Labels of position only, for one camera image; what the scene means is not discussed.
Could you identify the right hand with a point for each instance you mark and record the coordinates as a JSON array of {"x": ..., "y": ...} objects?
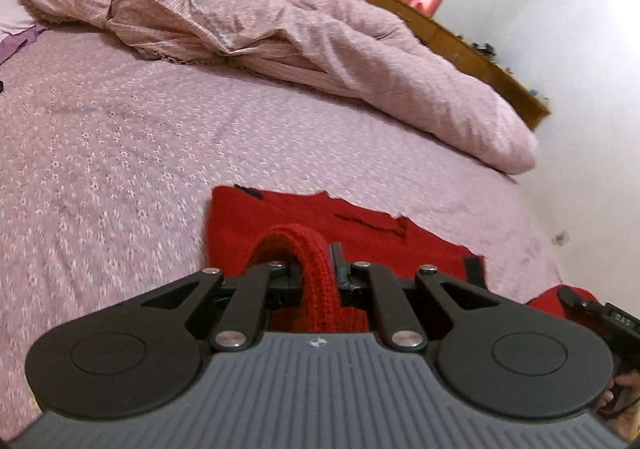
[{"x": 626, "y": 420}]

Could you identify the pink floral bed sheet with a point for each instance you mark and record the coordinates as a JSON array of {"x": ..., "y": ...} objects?
[{"x": 108, "y": 162}]

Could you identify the pink floral duvet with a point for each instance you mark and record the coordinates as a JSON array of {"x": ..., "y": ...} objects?
[{"x": 344, "y": 47}]

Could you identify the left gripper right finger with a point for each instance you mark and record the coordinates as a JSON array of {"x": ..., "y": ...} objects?
[{"x": 495, "y": 354}]

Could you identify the lavender pillow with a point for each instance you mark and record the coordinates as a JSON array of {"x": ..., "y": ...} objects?
[{"x": 19, "y": 27}]

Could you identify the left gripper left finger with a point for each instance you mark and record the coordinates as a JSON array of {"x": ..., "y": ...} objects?
[{"x": 138, "y": 355}]

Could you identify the red knit sweater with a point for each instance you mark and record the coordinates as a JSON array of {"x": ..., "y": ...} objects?
[{"x": 248, "y": 227}]

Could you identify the wooden bed side rail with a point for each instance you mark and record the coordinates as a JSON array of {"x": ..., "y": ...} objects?
[{"x": 468, "y": 60}]

